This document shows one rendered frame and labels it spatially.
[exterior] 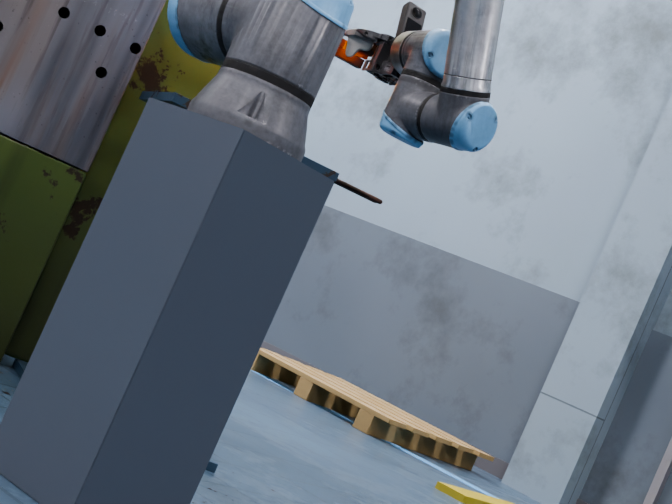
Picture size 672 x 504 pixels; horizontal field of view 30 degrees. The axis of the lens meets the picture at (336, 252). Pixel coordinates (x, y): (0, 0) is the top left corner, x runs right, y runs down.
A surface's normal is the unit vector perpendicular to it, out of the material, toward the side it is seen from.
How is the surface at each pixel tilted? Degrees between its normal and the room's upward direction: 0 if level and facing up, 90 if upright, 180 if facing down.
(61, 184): 90
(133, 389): 90
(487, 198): 90
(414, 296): 90
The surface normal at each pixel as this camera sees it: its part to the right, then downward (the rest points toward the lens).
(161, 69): 0.33, 0.11
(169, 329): 0.71, 0.29
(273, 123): 0.54, -0.16
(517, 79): -0.58, -0.29
